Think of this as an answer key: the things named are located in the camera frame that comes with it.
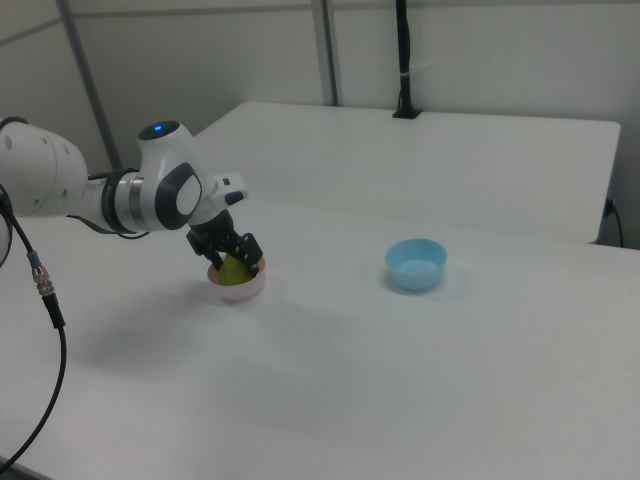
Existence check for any pink plastic bowl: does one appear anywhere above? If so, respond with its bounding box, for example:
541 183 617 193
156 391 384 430
207 256 268 303

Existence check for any green pear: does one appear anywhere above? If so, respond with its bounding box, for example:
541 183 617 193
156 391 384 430
218 253 253 287

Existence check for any black wall power cable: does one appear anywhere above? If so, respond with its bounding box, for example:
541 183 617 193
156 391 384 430
604 198 626 247

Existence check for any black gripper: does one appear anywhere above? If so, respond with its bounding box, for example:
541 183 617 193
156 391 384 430
186 209 265 278

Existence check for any grey partition post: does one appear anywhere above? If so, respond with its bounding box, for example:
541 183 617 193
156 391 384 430
311 0 346 107
55 0 126 174

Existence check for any black cable with metal connector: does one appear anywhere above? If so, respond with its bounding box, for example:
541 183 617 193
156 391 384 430
0 182 69 465

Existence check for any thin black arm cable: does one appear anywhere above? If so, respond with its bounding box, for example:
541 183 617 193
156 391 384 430
65 213 152 239

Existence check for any blue plastic bowl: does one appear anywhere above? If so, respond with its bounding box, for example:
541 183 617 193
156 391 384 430
384 237 449 294

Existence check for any black clamped camera pole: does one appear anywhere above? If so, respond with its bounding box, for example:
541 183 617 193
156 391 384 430
391 0 424 120

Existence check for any white side table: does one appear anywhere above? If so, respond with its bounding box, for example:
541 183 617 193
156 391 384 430
192 101 623 245

